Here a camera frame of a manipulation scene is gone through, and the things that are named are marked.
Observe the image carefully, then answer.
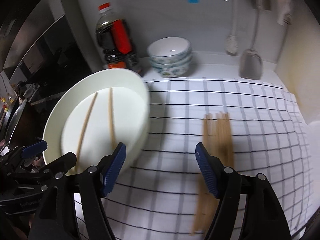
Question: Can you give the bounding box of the wooden chopstick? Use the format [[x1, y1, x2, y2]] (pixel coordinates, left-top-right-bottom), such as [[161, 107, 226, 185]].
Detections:
[[108, 87, 116, 150], [216, 112, 234, 167], [74, 92, 98, 172], [191, 114, 212, 235]]

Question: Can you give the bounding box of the black frying pan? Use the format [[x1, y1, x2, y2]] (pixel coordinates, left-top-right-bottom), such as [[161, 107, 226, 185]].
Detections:
[[1, 99, 28, 153]]

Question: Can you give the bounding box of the large white bowl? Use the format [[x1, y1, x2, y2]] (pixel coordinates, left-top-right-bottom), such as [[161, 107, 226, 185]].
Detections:
[[43, 69, 150, 174]]

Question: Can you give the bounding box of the checkered white cloth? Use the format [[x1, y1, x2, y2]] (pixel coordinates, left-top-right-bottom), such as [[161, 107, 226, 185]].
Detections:
[[102, 77, 313, 239]]

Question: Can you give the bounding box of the metal spatula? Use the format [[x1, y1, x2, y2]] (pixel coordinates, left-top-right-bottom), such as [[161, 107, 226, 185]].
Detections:
[[239, 7, 263, 80]]

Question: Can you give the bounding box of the bottom floral bowl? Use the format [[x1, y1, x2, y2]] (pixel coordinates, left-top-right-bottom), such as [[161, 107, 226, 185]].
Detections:
[[150, 62, 190, 78]]

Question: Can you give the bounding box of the floral bowl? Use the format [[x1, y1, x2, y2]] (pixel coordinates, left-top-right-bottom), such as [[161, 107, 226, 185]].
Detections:
[[149, 53, 193, 68], [147, 36, 191, 61], [150, 62, 190, 78]]

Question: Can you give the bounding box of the middle floral bowl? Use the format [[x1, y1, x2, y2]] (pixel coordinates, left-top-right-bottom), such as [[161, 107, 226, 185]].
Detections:
[[149, 53, 193, 68]]

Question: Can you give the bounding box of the top floral bowl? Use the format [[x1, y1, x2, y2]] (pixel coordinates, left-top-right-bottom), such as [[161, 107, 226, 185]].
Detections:
[[147, 36, 191, 61]]

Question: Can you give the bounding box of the dark soy sauce bottle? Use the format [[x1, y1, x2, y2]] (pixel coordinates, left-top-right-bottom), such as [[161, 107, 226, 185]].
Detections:
[[95, 3, 143, 75]]

